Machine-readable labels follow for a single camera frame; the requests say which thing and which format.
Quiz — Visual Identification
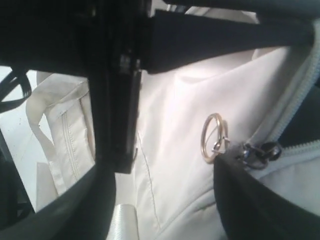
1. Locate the cream fabric duffel bag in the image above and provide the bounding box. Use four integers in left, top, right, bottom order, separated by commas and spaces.
0, 4, 320, 240

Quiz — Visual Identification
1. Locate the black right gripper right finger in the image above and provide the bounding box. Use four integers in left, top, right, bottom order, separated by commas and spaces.
213, 148, 320, 240

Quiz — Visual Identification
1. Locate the gold zipper pull ring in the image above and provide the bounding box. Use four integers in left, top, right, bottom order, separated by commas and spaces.
201, 112, 230, 165

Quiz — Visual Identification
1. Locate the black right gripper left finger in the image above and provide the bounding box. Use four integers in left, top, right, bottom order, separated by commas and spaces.
0, 162, 116, 240

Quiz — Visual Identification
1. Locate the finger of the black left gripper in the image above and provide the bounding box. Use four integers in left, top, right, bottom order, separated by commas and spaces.
147, 11, 315, 74

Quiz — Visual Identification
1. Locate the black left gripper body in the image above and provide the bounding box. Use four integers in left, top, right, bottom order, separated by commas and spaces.
0, 0, 152, 174

